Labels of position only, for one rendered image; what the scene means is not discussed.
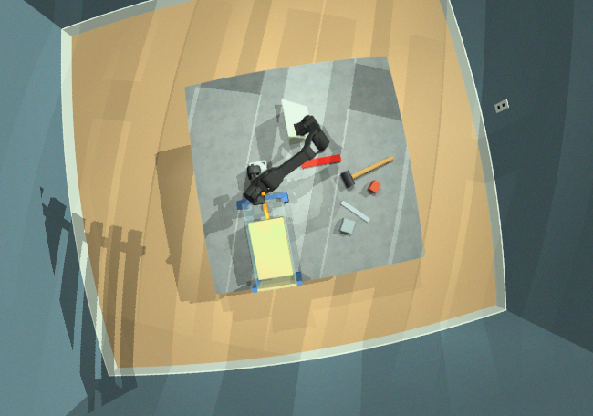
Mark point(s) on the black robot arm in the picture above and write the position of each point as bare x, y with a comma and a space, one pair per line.
275, 175

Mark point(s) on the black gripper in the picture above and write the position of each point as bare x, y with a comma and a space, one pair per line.
252, 171

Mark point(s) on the red flat bar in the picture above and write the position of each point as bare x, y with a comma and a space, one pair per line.
325, 160

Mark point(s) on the black-headed mallet with wooden handle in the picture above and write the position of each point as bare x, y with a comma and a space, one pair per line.
348, 179

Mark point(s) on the pale grey flat bar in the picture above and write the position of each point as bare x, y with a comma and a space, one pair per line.
355, 211

